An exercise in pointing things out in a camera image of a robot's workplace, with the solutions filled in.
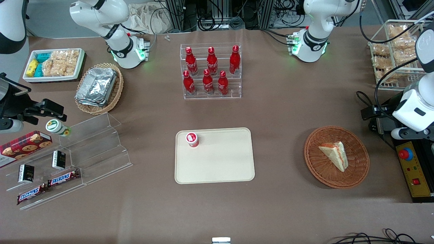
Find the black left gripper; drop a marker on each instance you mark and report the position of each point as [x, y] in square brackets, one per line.
[388, 110]

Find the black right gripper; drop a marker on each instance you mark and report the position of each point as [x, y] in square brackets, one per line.
[11, 103]

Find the triangular sandwich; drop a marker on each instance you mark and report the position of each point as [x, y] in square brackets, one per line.
[335, 154]

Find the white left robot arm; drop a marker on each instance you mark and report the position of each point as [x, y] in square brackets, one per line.
[313, 44]

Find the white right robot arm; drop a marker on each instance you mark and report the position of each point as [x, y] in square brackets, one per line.
[124, 51]

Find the white rectangular snack tray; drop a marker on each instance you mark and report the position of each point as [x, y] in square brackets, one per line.
[79, 67]

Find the round brown wicker basket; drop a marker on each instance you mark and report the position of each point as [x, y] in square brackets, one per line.
[325, 169]

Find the oval light wicker basket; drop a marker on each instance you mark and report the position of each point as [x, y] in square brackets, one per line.
[117, 91]

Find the beige plastic tray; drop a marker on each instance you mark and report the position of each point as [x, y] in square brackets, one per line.
[217, 162]

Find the green lid white cup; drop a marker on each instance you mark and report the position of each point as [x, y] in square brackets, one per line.
[56, 127]

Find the black control box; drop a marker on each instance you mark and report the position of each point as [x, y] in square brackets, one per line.
[386, 127]

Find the red tartan cookie box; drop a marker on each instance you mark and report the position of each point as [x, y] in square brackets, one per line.
[23, 147]

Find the teal snack packet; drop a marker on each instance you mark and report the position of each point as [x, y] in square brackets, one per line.
[38, 70]
[43, 57]

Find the bagged fried snack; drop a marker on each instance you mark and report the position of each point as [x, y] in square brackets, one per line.
[381, 62]
[403, 56]
[397, 31]
[405, 42]
[390, 74]
[380, 49]

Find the aluminium foil container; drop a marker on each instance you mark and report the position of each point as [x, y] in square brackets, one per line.
[91, 103]
[96, 84]

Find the clear bag rice crackers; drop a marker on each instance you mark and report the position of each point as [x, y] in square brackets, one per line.
[52, 67]
[69, 59]

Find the small black box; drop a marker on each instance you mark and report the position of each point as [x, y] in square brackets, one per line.
[26, 173]
[58, 160]

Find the yellow snack packet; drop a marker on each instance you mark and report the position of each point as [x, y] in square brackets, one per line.
[32, 67]

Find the red emergency stop button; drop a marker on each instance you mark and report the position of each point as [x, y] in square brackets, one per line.
[406, 154]

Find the clear acrylic stepped shelf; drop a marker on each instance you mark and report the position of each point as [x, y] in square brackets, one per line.
[40, 176]
[101, 149]

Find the Snickers chocolate bar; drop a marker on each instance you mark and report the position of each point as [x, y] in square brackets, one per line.
[63, 178]
[31, 194]

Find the yellow control panel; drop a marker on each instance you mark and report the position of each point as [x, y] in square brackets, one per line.
[418, 169]

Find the beige cloth bag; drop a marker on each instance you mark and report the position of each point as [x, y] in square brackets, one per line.
[145, 18]

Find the red cola bottle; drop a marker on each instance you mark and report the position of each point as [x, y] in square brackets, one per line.
[222, 84]
[208, 83]
[191, 62]
[212, 62]
[234, 61]
[188, 84]

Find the red lid white cup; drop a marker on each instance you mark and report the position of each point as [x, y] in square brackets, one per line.
[192, 139]

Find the clear acrylic bottle rack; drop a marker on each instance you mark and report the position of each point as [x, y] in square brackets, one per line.
[211, 96]

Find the small white object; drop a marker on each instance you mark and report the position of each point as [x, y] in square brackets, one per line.
[221, 240]

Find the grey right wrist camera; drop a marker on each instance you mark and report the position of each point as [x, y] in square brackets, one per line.
[12, 126]

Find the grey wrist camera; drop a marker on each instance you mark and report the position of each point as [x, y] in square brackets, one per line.
[407, 133]
[12, 126]

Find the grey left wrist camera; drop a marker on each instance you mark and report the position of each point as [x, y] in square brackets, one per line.
[407, 133]

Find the aluminium frame post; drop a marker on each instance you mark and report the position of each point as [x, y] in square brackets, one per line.
[175, 15]
[266, 13]

